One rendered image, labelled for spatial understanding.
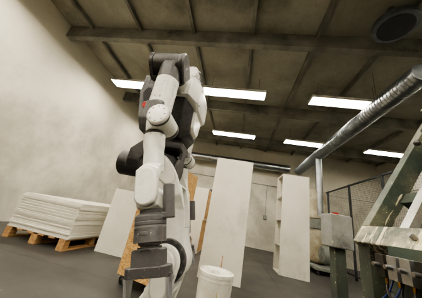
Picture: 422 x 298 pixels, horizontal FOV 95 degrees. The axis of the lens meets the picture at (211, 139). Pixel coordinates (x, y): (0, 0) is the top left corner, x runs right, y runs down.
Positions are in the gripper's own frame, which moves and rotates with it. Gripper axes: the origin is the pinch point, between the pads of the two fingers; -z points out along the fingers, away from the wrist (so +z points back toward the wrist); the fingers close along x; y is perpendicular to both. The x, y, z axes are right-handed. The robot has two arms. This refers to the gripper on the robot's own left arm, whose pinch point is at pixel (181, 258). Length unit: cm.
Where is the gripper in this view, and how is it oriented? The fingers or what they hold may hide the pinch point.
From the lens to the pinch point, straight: 110.5
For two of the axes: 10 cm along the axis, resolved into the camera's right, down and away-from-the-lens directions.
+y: 0.9, 3.6, 9.3
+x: 9.9, -0.8, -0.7
